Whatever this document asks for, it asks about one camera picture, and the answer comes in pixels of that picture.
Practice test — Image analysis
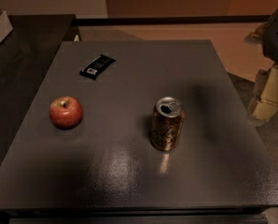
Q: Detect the orange soda can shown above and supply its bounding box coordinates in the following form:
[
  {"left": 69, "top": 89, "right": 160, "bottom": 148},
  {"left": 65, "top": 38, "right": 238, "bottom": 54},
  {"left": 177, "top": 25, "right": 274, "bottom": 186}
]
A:
[{"left": 151, "top": 96, "right": 185, "bottom": 151}]

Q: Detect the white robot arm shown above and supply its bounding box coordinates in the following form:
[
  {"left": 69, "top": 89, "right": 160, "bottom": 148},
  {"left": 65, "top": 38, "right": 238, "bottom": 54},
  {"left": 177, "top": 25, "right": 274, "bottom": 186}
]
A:
[{"left": 247, "top": 8, "right": 278, "bottom": 126}]

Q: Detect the red apple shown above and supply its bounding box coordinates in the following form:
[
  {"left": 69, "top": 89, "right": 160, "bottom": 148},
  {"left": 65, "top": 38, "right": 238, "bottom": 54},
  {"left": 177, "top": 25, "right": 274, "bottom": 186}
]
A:
[{"left": 49, "top": 96, "right": 83, "bottom": 130}]

